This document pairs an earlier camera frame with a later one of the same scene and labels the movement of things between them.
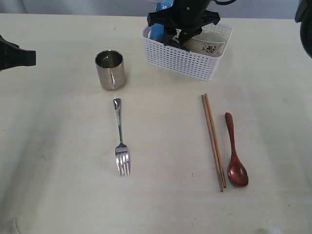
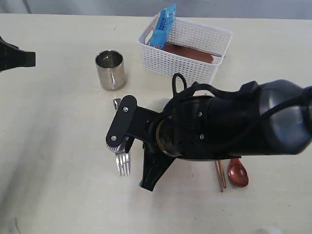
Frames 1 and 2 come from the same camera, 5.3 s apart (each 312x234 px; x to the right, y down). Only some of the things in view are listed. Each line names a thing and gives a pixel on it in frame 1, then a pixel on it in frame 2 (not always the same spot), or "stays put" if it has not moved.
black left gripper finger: [11, 55] stays put
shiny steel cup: [111, 67] stays put
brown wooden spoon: [237, 172] stays put
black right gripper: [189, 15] to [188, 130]
